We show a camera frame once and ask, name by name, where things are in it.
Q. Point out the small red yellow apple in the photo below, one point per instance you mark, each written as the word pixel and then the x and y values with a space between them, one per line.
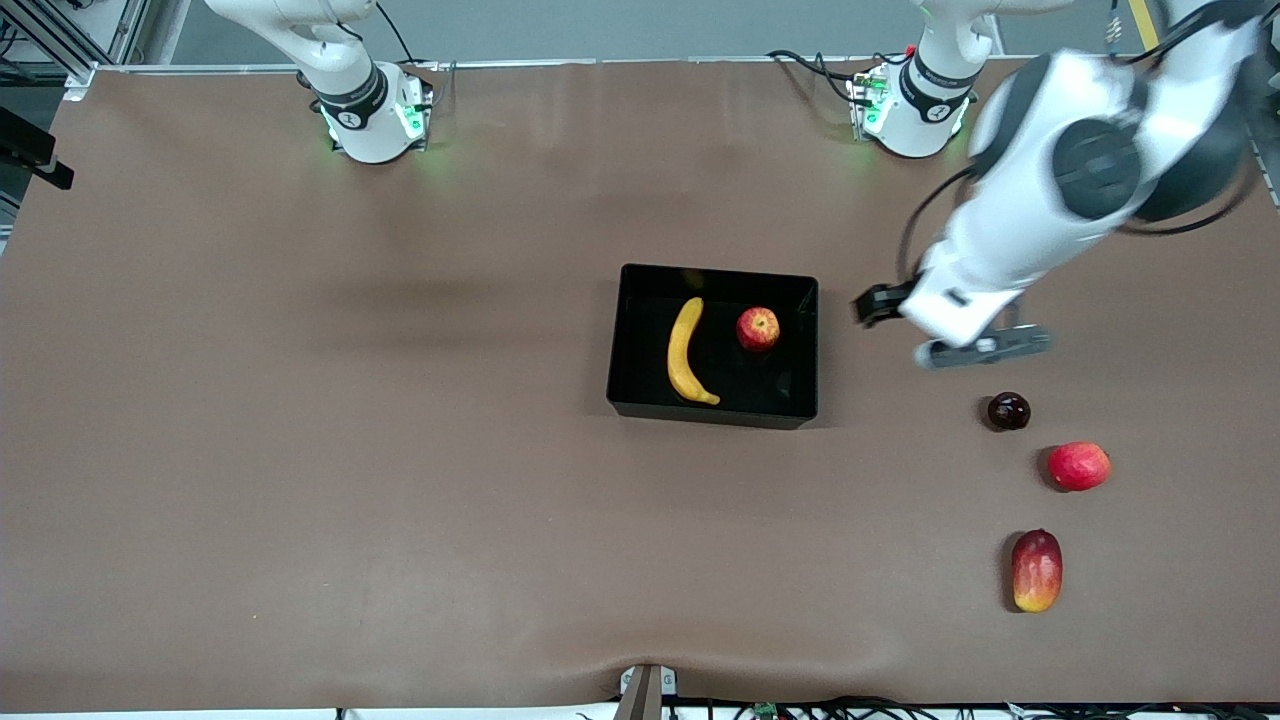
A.
pixel 758 328

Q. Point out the red yellow mango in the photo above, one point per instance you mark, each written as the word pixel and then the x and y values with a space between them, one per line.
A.
pixel 1037 570

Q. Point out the black bracket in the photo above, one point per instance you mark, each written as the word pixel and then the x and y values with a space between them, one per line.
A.
pixel 30 150

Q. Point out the brown table mat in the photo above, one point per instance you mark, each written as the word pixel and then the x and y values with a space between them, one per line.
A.
pixel 400 500

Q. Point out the black plastic box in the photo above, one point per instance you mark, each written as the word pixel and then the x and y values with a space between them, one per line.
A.
pixel 760 385

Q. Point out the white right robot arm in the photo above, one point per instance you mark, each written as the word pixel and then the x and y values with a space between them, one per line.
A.
pixel 340 60

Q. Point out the dark purple plum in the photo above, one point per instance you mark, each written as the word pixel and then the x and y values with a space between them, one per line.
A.
pixel 1008 411

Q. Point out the yellow banana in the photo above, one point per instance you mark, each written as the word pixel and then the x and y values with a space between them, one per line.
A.
pixel 683 350

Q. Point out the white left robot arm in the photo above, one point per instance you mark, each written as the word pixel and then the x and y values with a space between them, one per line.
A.
pixel 1060 90

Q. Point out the aluminium frame profile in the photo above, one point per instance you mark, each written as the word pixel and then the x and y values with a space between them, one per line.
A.
pixel 60 35

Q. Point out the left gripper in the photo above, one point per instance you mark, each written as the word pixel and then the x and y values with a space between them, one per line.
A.
pixel 884 301

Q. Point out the red round apple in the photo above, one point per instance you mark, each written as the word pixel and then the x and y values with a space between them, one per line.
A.
pixel 1080 466

